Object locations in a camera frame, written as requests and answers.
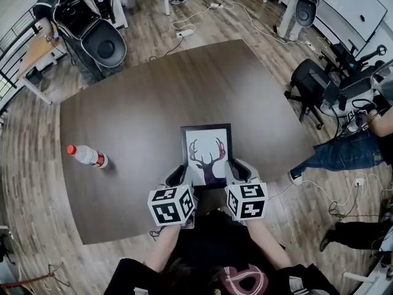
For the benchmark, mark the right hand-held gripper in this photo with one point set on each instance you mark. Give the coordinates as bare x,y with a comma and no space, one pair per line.
250,204

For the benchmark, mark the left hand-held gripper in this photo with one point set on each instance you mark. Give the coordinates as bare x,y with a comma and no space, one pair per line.
167,210

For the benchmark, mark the framed deer picture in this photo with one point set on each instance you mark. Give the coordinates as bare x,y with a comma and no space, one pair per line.
208,146

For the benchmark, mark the person's left forearm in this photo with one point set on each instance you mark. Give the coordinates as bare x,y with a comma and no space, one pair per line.
162,247

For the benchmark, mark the person's right forearm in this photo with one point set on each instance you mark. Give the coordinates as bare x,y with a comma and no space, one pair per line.
267,244

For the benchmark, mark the person's black shirt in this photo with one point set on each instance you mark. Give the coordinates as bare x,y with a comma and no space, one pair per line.
212,244

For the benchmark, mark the black grey pack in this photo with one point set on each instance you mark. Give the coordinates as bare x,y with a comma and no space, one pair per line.
279,246

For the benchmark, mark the plastic water bottle red cap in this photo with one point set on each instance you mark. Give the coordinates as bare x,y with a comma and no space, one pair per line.
89,157

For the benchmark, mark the black office chair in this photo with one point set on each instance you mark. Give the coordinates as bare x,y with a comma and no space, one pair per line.
310,81
347,54

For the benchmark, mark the white power strip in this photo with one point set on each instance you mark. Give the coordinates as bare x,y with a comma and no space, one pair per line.
308,44
359,182
216,5
185,33

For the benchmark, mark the brown wooden stand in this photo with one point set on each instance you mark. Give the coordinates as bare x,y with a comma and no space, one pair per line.
33,280

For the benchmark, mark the white bin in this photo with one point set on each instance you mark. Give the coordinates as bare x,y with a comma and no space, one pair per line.
129,0

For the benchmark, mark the whiteboard on stand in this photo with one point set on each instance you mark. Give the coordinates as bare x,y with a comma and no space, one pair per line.
350,8

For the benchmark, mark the black metal railing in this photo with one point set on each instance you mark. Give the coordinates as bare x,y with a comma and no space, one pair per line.
13,41

